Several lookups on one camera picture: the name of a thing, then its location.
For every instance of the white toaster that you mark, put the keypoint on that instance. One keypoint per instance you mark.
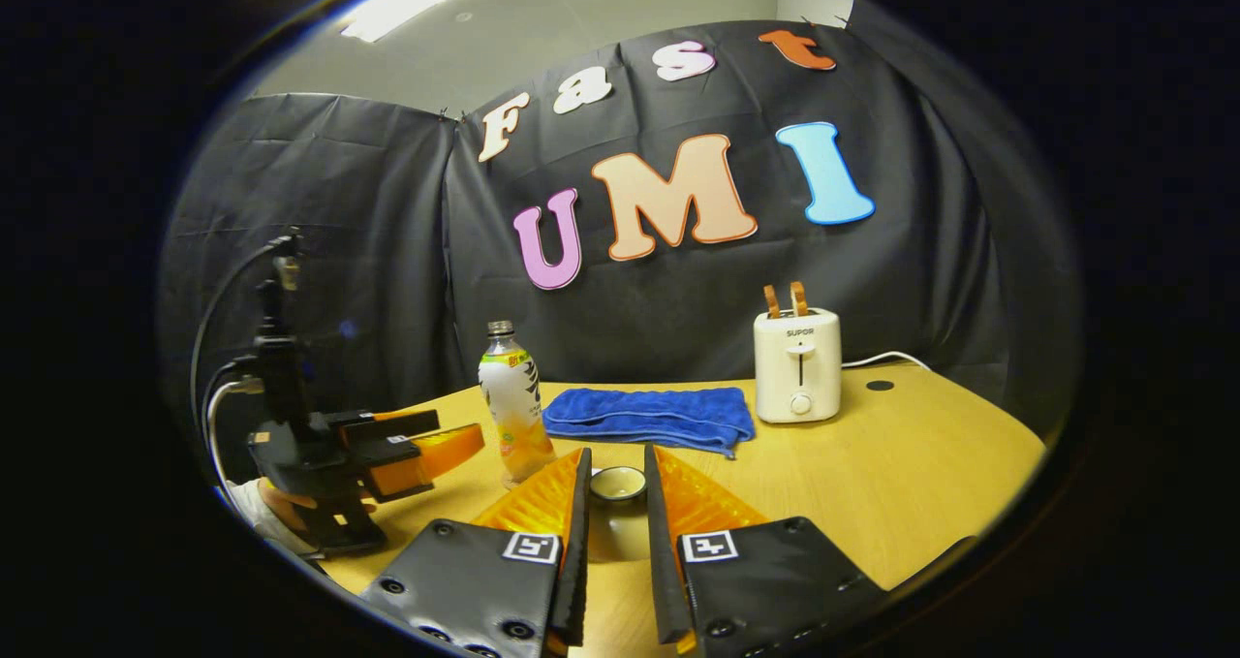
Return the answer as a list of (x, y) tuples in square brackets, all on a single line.
[(797, 367)]

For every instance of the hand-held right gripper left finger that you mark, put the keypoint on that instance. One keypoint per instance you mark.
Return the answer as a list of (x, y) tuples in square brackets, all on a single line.
[(576, 580)]

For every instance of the blue towel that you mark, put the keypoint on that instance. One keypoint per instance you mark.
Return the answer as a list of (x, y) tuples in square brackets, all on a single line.
[(649, 416)]

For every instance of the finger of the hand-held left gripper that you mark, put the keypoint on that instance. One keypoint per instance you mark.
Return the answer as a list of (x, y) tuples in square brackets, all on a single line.
[(446, 450), (387, 425)]

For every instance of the toast slice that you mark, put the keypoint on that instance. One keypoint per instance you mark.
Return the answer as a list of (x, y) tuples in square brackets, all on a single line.
[(799, 298), (771, 301)]

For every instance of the clear water bottle white label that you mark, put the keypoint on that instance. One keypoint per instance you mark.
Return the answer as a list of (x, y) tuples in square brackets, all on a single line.
[(518, 406)]

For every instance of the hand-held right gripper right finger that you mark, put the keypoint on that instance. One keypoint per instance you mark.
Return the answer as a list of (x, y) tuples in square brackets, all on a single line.
[(662, 580)]

